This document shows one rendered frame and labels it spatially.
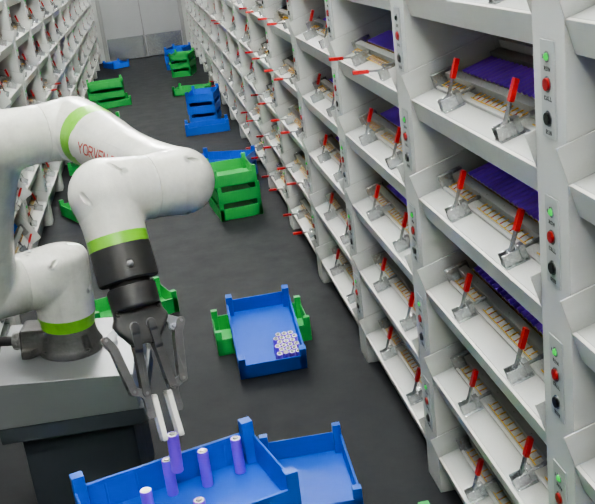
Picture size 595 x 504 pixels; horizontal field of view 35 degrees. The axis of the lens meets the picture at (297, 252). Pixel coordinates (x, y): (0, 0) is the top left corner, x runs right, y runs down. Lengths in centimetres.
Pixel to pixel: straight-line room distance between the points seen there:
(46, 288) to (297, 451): 74
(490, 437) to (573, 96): 81
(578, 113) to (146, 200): 64
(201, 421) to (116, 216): 127
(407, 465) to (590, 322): 109
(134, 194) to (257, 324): 157
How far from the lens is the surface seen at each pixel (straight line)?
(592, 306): 126
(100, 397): 209
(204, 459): 151
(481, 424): 184
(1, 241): 194
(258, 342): 287
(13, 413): 213
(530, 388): 153
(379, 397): 258
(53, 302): 211
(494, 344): 168
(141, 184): 141
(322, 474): 227
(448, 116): 164
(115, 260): 138
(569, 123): 118
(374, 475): 226
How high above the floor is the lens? 122
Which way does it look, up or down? 19 degrees down
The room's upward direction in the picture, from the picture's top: 7 degrees counter-clockwise
